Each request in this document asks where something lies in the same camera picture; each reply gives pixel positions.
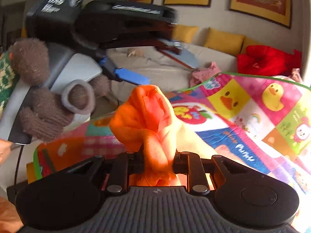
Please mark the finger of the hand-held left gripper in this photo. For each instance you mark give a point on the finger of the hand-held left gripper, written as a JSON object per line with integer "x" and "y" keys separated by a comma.
{"x": 131, "y": 75}
{"x": 179, "y": 53}

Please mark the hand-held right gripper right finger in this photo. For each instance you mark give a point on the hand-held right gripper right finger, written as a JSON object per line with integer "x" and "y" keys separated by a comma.
{"x": 181, "y": 162}

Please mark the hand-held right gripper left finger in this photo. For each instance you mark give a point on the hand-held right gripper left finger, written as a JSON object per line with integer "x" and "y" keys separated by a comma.
{"x": 134, "y": 162}

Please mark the orange pumpkin costume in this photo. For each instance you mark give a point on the orange pumpkin costume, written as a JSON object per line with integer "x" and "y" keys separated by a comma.
{"x": 145, "y": 116}

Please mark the person's left hand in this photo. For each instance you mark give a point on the person's left hand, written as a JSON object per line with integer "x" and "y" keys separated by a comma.
{"x": 46, "y": 116}

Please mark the yellow cushion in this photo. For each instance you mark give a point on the yellow cushion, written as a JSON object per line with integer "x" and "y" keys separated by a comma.
{"x": 223, "y": 41}
{"x": 184, "y": 34}
{"x": 250, "y": 45}

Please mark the beige plush toy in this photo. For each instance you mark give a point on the beige plush toy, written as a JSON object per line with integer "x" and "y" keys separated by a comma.
{"x": 134, "y": 52}

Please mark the white covered sofa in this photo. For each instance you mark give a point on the white covered sofa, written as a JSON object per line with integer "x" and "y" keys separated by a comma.
{"x": 158, "y": 72}

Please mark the pink garment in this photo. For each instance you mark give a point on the pink garment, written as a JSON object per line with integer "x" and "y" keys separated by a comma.
{"x": 206, "y": 74}

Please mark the colourful cartoon play mat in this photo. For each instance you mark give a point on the colourful cartoon play mat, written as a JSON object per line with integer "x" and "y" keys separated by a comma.
{"x": 243, "y": 136}

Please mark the red cloth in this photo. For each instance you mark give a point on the red cloth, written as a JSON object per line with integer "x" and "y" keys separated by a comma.
{"x": 267, "y": 60}

